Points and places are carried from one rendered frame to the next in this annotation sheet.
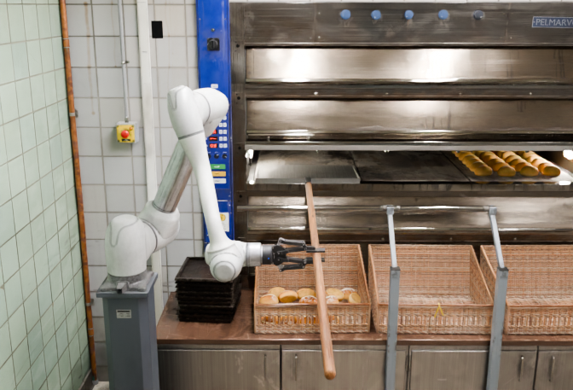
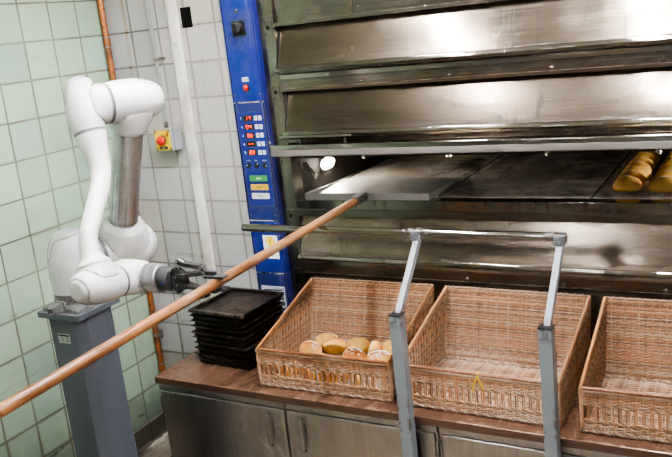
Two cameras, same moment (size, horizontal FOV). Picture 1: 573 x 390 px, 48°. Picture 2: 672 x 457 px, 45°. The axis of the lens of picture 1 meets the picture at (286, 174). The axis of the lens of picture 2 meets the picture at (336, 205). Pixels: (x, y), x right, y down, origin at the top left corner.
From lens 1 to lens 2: 1.63 m
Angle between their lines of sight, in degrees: 28
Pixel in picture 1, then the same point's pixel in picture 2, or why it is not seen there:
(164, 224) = (116, 240)
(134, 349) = (79, 380)
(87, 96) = not seen: hidden behind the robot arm
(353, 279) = not seen: hidden behind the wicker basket
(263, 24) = not seen: outside the picture
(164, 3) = not seen: outside the picture
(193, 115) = (83, 110)
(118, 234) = (52, 248)
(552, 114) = not seen: outside the picture
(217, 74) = (246, 65)
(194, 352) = (197, 398)
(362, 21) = not seen: outside the picture
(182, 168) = (119, 174)
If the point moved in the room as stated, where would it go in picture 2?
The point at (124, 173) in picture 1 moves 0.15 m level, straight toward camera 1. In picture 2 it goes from (174, 187) to (160, 194)
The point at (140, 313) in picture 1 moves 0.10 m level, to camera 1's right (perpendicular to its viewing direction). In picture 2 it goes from (78, 339) to (99, 342)
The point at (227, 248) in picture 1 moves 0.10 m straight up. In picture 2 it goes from (89, 265) to (82, 232)
